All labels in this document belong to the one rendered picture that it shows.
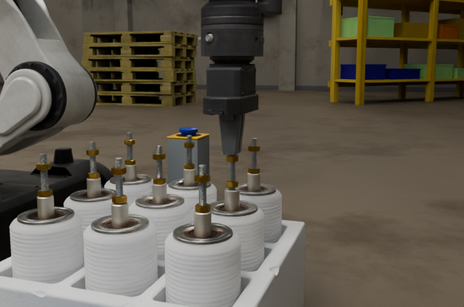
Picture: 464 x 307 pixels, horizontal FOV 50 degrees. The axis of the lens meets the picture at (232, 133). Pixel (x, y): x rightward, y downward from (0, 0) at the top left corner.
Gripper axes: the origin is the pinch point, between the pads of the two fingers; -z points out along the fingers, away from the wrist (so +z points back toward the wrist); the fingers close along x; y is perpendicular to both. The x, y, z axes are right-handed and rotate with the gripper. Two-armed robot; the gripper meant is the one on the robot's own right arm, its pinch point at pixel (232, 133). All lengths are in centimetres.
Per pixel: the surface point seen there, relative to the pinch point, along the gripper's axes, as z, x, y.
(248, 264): -18.3, -3.1, -3.5
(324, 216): -36, 82, -3
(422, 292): -36, 36, -29
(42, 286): -18.5, -17.9, 19.7
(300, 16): 98, 867, 151
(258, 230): -13.6, -1.4, -4.5
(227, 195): -9.1, -1.0, 0.3
